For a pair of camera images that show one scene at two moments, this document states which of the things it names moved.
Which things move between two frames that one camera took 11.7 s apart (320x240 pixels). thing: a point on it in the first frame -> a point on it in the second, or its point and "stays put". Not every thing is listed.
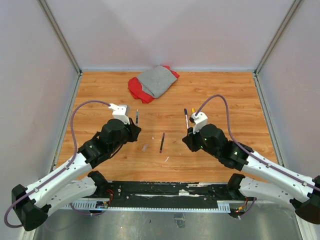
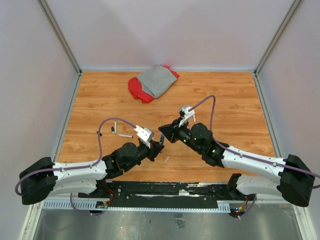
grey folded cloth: x=156 y=80 stays put
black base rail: x=220 y=190 stays put
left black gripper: x=134 y=129 -> x=155 y=148
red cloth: x=135 y=89 stays put
